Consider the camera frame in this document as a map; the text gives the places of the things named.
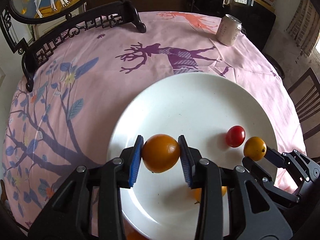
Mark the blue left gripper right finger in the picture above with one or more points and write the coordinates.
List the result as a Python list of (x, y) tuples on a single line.
[(187, 161)]

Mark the dark wooden screen stand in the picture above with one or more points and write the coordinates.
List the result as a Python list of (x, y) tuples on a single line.
[(36, 54)]

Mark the white oval plate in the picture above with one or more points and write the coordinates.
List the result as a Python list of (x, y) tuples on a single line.
[(202, 107)]

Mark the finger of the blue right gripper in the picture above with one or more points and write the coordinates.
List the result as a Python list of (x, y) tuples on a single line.
[(256, 171), (275, 158)]

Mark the pale drink can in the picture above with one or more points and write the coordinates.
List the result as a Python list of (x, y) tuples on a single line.
[(228, 30)]

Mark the lone orange kumquat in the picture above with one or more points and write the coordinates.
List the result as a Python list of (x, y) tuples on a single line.
[(160, 153)]

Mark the mandarin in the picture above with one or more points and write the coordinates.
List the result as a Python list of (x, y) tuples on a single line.
[(197, 193), (135, 236)]

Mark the yellow kumquat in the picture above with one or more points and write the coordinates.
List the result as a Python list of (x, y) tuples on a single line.
[(255, 148)]

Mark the pink printed tablecloth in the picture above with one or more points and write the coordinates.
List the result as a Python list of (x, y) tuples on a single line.
[(81, 91)]

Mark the small red tomato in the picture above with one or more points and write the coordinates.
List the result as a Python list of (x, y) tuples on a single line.
[(235, 136)]

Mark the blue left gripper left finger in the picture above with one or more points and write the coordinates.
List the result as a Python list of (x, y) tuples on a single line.
[(134, 160)]

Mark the dark wooden chair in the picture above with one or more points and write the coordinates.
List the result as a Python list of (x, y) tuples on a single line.
[(308, 105)]

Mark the checked curtain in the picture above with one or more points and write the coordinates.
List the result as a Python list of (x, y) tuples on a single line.
[(304, 27)]

